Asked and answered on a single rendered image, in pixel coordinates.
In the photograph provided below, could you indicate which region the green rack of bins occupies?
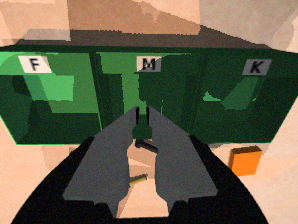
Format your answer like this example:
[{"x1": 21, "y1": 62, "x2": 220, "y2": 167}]
[{"x1": 0, "y1": 44, "x2": 298, "y2": 145}]

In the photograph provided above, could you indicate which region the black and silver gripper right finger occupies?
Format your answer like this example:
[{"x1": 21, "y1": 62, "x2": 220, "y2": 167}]
[{"x1": 146, "y1": 106, "x2": 269, "y2": 224}]

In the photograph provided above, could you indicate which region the black bolt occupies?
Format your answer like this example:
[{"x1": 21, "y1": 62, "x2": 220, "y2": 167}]
[{"x1": 135, "y1": 140, "x2": 158, "y2": 154}]

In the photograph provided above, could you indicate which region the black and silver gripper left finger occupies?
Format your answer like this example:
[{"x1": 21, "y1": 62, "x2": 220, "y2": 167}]
[{"x1": 10, "y1": 106, "x2": 139, "y2": 224}]

